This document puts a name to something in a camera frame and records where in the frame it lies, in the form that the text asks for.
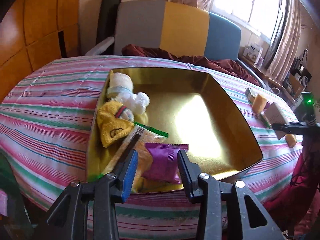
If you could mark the gold tin box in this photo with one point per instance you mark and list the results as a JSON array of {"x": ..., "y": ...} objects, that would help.
[{"x": 200, "y": 120}]

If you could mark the purple snack packet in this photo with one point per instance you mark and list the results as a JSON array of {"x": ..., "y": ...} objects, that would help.
[{"x": 162, "y": 162}]

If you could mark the dark red blanket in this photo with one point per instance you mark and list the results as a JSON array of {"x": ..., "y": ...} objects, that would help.
[{"x": 225, "y": 67}]

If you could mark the small cardboard box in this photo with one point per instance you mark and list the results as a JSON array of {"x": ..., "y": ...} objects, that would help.
[{"x": 275, "y": 115}]

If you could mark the purple small container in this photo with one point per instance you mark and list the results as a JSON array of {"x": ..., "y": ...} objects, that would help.
[{"x": 262, "y": 61}]

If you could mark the green glass side table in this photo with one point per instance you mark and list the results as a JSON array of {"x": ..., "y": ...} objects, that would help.
[{"x": 10, "y": 180}]

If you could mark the small green white box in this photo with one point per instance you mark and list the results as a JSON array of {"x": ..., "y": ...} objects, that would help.
[{"x": 250, "y": 94}]

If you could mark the wooden wardrobe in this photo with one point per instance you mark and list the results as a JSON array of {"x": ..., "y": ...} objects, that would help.
[{"x": 37, "y": 17}]

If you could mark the white towel doll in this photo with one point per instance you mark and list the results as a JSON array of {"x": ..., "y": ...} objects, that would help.
[{"x": 122, "y": 85}]

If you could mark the white appliance box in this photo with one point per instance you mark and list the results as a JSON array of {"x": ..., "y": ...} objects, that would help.
[{"x": 253, "y": 54}]

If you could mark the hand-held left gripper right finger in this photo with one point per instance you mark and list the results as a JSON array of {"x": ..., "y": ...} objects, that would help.
[{"x": 183, "y": 175}]

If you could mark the window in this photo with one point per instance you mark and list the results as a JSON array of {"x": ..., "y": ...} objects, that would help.
[{"x": 245, "y": 2}]

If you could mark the yellow sponge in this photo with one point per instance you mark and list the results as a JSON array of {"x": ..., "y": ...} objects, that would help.
[
  {"x": 259, "y": 103},
  {"x": 291, "y": 140}
]

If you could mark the wooden side shelf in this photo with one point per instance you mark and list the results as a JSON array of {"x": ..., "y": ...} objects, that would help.
[{"x": 265, "y": 75}]

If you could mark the red cloth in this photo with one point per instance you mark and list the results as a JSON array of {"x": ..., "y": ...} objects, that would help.
[{"x": 295, "y": 185}]

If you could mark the grey yellow blue armchair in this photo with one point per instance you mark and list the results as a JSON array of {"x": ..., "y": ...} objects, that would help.
[{"x": 185, "y": 27}]

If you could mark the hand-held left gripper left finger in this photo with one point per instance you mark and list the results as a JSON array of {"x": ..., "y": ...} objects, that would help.
[{"x": 128, "y": 177}]

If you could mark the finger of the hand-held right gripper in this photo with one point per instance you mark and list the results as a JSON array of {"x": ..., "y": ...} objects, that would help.
[{"x": 295, "y": 128}]

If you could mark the black rolled mat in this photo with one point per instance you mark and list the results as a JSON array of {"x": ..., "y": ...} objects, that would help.
[{"x": 107, "y": 17}]

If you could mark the open cardboard carton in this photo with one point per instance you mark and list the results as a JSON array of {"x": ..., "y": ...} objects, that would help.
[{"x": 296, "y": 85}]

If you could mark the yellow plush toy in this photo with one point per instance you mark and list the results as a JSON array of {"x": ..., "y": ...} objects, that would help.
[{"x": 112, "y": 125}]

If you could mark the long white black packet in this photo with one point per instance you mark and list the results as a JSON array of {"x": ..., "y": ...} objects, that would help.
[{"x": 127, "y": 145}]

